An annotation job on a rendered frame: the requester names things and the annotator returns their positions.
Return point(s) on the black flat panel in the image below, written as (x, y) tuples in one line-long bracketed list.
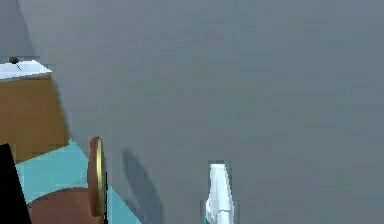
[(11, 190)]

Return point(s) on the small dark round knob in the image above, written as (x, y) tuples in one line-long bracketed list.
[(13, 60)]

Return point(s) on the red-brown toilet with gold rim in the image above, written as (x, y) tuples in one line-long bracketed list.
[(95, 176)]

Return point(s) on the brown cabinet with white top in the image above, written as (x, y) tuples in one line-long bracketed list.
[(30, 110)]

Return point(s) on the white cloth on wall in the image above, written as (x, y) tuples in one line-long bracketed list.
[(218, 196)]

